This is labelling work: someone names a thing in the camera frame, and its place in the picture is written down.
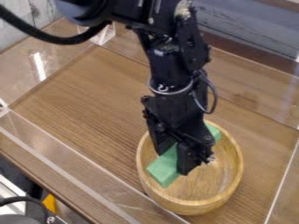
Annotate black cable lower left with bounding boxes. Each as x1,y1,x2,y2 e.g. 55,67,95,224
0,195,49,224

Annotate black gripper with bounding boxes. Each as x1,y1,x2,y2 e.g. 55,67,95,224
142,89,216,176

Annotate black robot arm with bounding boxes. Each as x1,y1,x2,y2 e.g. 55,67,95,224
0,0,216,175

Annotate black device yellow sticker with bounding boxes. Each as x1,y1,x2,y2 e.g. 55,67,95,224
23,189,91,224

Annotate green rectangular block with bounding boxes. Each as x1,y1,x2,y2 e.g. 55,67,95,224
144,121,223,189

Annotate clear acrylic tray walls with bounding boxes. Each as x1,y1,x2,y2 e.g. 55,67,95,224
0,29,299,224

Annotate brown wooden bowl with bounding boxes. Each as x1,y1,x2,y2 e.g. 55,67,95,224
136,121,244,215

